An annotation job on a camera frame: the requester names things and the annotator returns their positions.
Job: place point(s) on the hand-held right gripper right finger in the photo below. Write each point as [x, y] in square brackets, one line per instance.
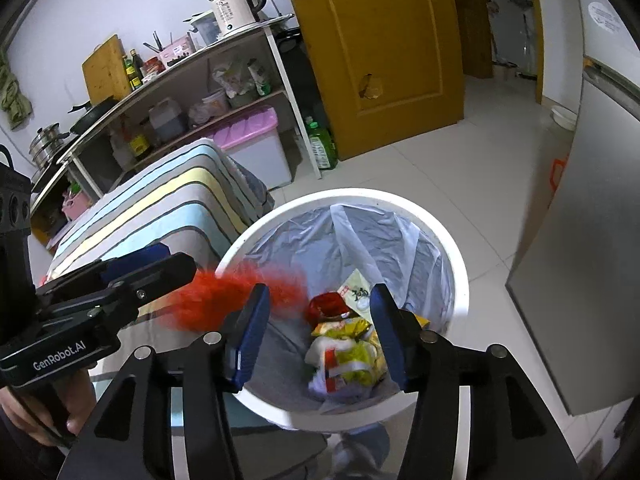
[385, 337]

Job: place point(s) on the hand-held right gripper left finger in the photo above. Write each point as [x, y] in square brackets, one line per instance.
[247, 342]

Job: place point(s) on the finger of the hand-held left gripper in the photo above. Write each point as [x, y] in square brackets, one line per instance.
[135, 260]
[165, 275]

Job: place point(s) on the yellow snack wrapper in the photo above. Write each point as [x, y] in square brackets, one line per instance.
[345, 327]

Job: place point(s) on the red plastic bag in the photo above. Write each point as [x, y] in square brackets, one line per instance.
[220, 295]

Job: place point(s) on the red snack packet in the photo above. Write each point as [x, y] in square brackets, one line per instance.
[325, 305]

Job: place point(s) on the white trash bin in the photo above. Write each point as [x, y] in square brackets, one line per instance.
[440, 240]

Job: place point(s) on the person's left hand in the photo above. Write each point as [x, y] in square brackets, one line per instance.
[80, 405]

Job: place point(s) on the small yellow packet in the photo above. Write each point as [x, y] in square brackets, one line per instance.
[357, 360]

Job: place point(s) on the striped tablecloth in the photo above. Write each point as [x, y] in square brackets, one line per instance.
[150, 200]

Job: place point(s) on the pink basket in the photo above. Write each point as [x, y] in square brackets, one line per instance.
[77, 205]

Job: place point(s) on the low wooden shelf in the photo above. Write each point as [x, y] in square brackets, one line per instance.
[40, 215]

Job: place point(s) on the clear bin liner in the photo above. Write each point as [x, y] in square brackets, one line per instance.
[310, 255]

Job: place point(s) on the white plastic bottle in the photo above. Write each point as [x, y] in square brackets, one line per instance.
[120, 150]

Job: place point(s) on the yellow label bottle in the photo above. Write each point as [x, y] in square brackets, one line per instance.
[140, 145]

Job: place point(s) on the plastic oil jug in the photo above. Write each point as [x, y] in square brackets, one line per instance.
[167, 122]

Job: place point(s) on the steel steamer pot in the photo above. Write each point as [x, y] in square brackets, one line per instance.
[47, 145]

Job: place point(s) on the black frying pan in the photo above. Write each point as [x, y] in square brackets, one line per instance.
[95, 115]

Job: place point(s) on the pink lidded storage box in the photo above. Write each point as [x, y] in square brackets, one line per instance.
[260, 145]

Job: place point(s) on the white plastic tub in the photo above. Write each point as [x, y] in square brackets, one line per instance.
[216, 101]

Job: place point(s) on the wooden cutting board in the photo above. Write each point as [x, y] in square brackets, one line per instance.
[105, 70]

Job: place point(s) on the red sauce jar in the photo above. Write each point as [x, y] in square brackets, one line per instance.
[152, 67]

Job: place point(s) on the green plastic bottle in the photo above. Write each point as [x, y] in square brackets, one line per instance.
[322, 145]

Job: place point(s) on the green hanging cloth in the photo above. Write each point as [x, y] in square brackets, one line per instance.
[12, 95]

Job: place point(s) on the bundle of food bags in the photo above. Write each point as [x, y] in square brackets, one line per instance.
[240, 80]

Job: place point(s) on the pink utensil holder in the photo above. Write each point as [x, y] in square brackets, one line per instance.
[177, 52]

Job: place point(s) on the white shelf unit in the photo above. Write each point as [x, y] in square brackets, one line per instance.
[280, 75]

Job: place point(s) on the clear lidded container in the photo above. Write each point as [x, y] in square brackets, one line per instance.
[206, 30]

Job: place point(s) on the grey refrigerator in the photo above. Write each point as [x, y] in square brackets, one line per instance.
[590, 210]

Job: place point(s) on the white electric kettle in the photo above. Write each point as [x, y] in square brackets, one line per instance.
[232, 7]

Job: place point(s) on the yellow wooden door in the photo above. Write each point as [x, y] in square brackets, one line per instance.
[380, 60]

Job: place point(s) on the white basin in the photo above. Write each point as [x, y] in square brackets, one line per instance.
[564, 117]

